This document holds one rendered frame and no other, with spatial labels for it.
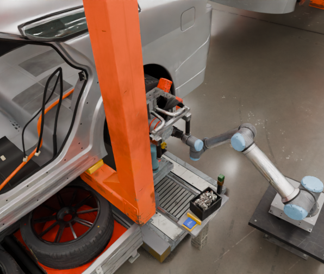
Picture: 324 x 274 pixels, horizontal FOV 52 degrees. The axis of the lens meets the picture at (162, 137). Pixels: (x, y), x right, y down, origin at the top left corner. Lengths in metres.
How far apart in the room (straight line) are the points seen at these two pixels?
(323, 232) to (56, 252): 1.93
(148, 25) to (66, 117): 0.88
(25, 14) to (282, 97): 3.32
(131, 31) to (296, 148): 2.69
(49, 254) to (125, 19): 1.66
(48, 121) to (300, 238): 2.05
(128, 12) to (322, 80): 3.80
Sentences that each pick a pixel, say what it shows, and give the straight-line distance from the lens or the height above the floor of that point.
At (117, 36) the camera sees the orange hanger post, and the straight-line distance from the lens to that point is 1.42.
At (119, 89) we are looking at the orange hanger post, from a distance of 1.54.
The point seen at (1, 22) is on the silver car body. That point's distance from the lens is 1.89.
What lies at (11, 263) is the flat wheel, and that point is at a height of 0.50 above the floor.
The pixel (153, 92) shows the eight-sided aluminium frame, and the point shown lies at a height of 1.11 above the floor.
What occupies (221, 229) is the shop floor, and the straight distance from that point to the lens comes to 3.02.
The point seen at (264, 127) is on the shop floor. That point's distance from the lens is 3.96.
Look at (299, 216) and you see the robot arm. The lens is 2.51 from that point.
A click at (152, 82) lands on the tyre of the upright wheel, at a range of 2.53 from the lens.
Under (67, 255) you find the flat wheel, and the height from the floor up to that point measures 0.48.
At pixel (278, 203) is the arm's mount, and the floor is 0.40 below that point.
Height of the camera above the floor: 2.58
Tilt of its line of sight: 44 degrees down
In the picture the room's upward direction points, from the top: 3 degrees counter-clockwise
